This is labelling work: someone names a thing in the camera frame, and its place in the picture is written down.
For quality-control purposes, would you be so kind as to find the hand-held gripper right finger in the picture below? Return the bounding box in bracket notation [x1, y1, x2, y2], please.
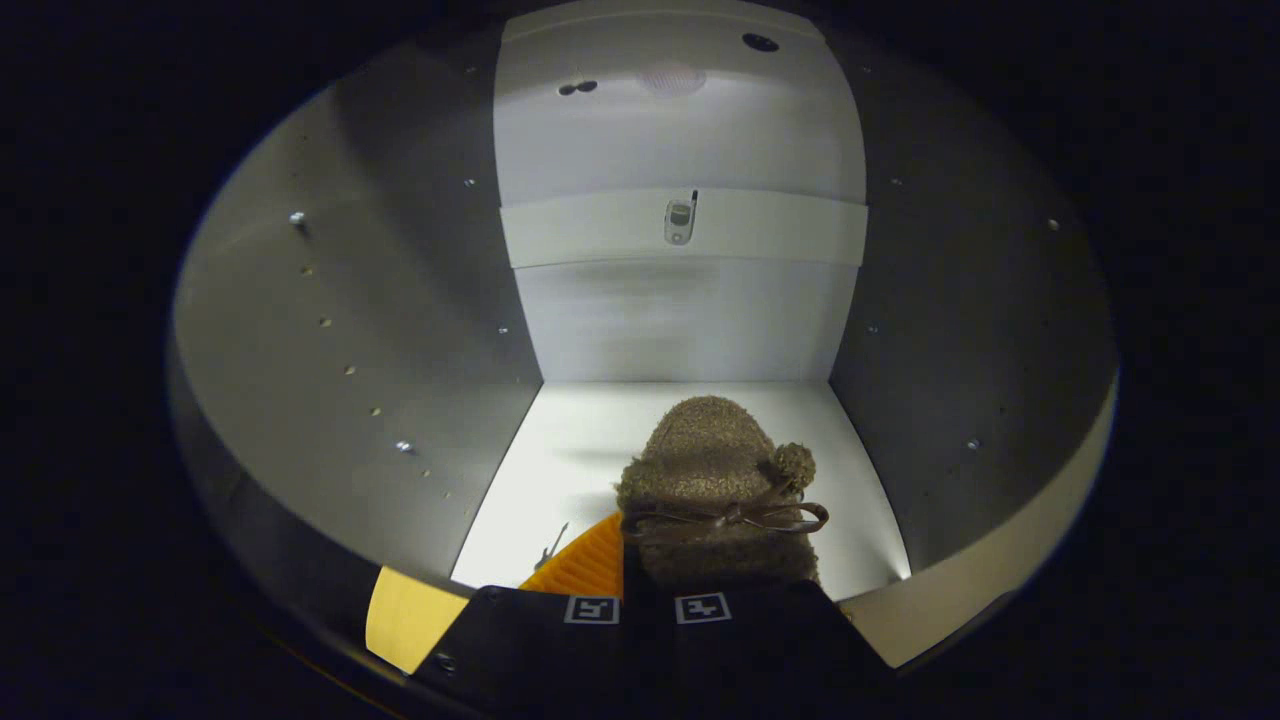
[628, 580, 896, 720]

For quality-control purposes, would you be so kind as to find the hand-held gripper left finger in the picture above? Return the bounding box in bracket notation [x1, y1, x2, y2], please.
[415, 512, 627, 720]

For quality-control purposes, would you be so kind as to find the brown fuzzy shoe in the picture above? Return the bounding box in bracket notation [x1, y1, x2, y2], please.
[615, 395, 831, 593]

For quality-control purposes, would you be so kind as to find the grey shoe cabinet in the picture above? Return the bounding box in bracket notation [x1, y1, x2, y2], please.
[168, 0, 1121, 701]

